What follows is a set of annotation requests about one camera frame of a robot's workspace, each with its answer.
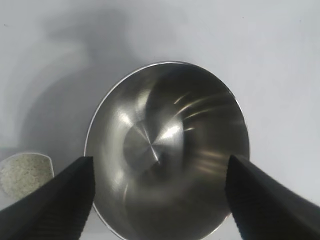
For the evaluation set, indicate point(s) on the clear plastic measuring cup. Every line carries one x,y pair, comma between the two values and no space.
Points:
25,180

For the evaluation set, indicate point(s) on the stainless steel mixing bowl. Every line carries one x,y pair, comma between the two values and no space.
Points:
140,105

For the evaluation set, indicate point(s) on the white rice grains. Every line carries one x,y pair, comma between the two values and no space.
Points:
20,175

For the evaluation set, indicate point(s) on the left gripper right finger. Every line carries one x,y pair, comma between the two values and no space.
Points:
270,210

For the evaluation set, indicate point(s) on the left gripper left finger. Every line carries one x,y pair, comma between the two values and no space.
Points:
50,207

